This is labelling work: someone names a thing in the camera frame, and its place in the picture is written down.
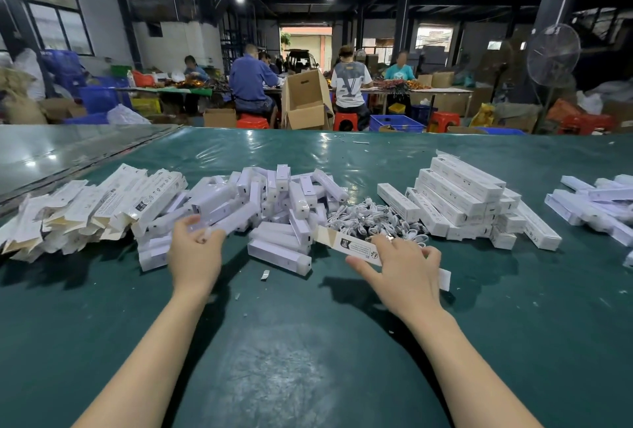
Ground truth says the person's left forearm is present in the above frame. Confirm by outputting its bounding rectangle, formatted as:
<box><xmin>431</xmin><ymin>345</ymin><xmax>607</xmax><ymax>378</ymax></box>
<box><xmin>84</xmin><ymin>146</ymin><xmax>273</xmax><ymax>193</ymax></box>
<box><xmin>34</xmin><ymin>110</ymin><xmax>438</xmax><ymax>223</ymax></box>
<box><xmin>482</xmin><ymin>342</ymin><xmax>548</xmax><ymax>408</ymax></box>
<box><xmin>73</xmin><ymin>288</ymin><xmax>213</xmax><ymax>428</ymax></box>

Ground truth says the long work table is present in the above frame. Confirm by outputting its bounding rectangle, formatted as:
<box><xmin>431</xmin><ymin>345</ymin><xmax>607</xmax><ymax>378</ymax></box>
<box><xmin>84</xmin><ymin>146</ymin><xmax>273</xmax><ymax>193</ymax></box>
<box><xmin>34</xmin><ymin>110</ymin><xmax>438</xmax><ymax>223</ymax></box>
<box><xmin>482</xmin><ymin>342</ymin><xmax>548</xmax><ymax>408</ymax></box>
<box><xmin>116</xmin><ymin>85</ymin><xmax>214</xmax><ymax>97</ymax></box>
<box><xmin>361</xmin><ymin>87</ymin><xmax>474</xmax><ymax>116</ymax></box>

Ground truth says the person's left hand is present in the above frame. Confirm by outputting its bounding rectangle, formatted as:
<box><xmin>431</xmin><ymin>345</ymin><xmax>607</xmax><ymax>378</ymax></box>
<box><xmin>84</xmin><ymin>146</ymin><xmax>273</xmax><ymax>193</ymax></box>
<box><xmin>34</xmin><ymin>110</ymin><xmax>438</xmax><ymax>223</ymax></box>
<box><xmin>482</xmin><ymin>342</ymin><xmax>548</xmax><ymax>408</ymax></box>
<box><xmin>168</xmin><ymin>215</ymin><xmax>226</xmax><ymax>296</ymax></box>

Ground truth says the orange bag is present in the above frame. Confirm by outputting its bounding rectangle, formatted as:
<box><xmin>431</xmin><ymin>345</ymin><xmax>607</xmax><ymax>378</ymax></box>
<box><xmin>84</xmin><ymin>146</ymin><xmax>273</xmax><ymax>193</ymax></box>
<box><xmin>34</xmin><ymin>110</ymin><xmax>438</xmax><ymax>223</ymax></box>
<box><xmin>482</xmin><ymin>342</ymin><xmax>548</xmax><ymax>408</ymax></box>
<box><xmin>546</xmin><ymin>98</ymin><xmax>582</xmax><ymax>123</ymax></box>

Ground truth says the yellow bag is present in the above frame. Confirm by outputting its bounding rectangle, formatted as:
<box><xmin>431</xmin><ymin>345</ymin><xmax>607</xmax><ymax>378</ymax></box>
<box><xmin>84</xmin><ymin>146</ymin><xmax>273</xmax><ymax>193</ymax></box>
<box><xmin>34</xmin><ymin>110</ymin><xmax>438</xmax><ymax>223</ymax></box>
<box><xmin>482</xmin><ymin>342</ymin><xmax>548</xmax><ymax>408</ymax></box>
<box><xmin>469</xmin><ymin>103</ymin><xmax>496</xmax><ymax>128</ymax></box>

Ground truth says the person's right hand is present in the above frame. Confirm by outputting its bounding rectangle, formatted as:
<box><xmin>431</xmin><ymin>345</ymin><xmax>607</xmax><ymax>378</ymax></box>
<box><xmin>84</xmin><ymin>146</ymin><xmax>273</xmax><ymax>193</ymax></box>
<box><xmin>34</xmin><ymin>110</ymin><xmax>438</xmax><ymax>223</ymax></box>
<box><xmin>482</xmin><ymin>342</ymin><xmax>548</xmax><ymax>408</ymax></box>
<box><xmin>346</xmin><ymin>234</ymin><xmax>443</xmax><ymax>324</ymax></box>

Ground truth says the white plastic bag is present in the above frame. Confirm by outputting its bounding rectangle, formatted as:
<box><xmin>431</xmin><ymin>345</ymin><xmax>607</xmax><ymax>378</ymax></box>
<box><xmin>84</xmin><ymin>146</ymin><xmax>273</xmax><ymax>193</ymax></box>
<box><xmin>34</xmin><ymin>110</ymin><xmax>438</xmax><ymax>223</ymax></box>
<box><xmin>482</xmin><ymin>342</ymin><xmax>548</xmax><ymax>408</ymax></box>
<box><xmin>107</xmin><ymin>104</ymin><xmax>152</xmax><ymax>126</ymax></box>

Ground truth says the heap of loose white boxes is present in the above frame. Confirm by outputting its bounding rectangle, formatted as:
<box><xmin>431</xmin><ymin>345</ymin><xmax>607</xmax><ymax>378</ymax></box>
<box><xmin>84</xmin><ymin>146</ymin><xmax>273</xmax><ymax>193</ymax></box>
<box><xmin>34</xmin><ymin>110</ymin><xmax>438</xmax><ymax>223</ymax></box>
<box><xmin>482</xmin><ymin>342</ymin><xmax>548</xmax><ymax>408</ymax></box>
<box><xmin>544</xmin><ymin>174</ymin><xmax>633</xmax><ymax>269</ymax></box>

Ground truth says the stack of packed white boxes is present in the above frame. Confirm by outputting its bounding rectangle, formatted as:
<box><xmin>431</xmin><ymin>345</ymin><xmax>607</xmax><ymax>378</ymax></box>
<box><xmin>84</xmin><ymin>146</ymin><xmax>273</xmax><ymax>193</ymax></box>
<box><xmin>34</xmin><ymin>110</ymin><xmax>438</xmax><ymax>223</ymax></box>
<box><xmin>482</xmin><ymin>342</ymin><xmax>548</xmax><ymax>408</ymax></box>
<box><xmin>377</xmin><ymin>150</ymin><xmax>563</xmax><ymax>252</ymax></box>

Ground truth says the small brown cardboard box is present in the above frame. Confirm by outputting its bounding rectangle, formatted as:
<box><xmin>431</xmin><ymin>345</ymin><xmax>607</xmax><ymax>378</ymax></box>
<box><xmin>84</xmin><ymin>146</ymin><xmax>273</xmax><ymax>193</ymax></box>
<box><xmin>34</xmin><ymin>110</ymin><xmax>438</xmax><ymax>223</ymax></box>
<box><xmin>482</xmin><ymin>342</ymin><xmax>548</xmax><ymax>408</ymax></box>
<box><xmin>203</xmin><ymin>108</ymin><xmax>238</xmax><ymax>129</ymax></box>

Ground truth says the standing pedestal fan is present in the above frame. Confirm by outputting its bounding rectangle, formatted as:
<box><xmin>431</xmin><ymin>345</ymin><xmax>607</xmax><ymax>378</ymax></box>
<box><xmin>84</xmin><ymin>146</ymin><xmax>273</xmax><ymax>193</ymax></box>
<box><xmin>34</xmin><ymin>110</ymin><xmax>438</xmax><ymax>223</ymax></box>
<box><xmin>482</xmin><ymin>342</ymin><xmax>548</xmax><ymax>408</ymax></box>
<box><xmin>526</xmin><ymin>23</ymin><xmax>582</xmax><ymax>135</ymax></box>

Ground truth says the pile of white coiled cables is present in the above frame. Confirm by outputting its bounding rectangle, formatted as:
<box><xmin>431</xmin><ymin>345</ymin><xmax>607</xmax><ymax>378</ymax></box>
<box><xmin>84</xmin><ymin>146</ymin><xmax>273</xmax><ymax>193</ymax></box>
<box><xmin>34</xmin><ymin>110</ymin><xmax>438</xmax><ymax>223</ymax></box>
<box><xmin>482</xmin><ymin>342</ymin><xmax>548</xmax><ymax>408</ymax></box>
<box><xmin>326</xmin><ymin>197</ymin><xmax>432</xmax><ymax>248</ymax></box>

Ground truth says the white carton sleeve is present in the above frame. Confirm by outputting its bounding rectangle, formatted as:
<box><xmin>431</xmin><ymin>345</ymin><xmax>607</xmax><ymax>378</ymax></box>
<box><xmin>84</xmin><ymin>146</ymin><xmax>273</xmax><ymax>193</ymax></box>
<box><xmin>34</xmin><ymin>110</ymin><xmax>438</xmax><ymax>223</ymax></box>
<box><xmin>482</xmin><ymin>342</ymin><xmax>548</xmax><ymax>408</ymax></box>
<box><xmin>315</xmin><ymin>224</ymin><xmax>452</xmax><ymax>292</ymax></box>

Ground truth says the white plastic tray insert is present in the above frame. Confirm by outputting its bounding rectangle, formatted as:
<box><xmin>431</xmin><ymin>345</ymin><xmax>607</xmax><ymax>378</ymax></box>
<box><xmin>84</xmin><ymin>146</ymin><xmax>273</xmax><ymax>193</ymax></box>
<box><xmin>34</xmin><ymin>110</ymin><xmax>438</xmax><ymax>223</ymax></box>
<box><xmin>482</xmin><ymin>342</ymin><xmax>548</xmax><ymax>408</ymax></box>
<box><xmin>190</xmin><ymin>203</ymin><xmax>259</xmax><ymax>245</ymax></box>

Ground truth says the yellow plastic crate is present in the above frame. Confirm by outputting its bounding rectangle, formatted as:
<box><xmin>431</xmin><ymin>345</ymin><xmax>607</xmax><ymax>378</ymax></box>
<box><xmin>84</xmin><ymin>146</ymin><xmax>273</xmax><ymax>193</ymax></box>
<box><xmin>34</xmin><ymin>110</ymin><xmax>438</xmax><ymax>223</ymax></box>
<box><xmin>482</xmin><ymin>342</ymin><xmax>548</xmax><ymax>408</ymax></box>
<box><xmin>131</xmin><ymin>97</ymin><xmax>162</xmax><ymax>115</ymax></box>

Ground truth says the pile of flat folded cartons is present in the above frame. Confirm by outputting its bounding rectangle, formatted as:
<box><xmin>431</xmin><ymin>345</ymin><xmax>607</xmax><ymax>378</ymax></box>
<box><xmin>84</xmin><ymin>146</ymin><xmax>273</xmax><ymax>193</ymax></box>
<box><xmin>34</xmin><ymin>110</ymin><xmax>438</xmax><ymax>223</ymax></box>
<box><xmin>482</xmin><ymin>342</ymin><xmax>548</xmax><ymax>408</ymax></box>
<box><xmin>0</xmin><ymin>163</ymin><xmax>190</xmax><ymax>263</ymax></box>

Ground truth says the black car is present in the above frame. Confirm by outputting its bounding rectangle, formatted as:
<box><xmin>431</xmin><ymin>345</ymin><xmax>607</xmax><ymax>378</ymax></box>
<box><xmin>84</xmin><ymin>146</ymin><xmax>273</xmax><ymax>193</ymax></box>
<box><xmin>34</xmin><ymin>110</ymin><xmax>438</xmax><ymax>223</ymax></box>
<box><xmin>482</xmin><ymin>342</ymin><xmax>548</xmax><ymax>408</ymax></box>
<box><xmin>285</xmin><ymin>49</ymin><xmax>320</xmax><ymax>73</ymax></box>

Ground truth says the stack of blue plastic crates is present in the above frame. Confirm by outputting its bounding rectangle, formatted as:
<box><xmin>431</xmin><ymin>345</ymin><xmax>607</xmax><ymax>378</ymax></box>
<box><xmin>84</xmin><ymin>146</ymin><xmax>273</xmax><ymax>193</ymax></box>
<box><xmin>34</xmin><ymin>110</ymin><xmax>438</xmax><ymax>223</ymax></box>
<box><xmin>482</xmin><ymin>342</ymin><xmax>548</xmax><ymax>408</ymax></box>
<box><xmin>63</xmin><ymin>76</ymin><xmax>133</xmax><ymax>125</ymax></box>

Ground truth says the pile of white plastic trays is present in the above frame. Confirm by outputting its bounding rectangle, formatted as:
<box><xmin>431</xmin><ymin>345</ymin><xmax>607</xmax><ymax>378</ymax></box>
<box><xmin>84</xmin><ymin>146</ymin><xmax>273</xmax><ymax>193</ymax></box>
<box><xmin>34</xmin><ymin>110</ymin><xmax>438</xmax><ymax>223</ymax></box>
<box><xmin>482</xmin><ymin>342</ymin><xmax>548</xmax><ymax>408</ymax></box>
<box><xmin>133</xmin><ymin>164</ymin><xmax>350</xmax><ymax>278</ymax></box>

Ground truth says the person's right forearm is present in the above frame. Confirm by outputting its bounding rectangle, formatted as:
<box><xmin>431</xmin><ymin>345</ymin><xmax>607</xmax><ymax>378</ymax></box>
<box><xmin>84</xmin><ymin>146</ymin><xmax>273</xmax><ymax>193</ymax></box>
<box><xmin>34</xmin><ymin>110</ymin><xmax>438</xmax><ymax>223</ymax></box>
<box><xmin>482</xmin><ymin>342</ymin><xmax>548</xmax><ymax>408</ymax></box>
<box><xmin>396</xmin><ymin>308</ymin><xmax>545</xmax><ymax>428</ymax></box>

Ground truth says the blue plastic crate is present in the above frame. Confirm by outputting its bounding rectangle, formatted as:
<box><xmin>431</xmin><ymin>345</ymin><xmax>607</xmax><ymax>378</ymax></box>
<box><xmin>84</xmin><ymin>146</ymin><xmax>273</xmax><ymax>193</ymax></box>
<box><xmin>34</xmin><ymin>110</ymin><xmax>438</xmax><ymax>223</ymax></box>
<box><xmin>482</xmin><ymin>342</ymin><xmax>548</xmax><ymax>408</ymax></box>
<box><xmin>369</xmin><ymin>114</ymin><xmax>426</xmax><ymax>134</ymax></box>

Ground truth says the open brown cardboard box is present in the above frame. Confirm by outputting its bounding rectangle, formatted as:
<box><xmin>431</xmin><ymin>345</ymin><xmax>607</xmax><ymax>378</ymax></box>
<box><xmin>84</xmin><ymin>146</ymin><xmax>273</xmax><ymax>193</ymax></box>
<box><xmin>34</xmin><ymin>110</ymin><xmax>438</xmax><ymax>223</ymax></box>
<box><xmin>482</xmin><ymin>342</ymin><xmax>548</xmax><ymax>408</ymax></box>
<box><xmin>280</xmin><ymin>69</ymin><xmax>335</xmax><ymax>131</ymax></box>

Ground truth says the dark framed window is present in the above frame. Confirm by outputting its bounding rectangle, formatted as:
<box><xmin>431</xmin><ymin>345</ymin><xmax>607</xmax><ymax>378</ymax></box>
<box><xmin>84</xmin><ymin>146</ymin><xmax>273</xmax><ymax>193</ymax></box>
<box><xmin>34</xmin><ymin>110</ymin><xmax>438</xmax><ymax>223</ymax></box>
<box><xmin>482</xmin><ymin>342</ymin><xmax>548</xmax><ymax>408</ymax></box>
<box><xmin>19</xmin><ymin>0</ymin><xmax>96</xmax><ymax>58</ymax></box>

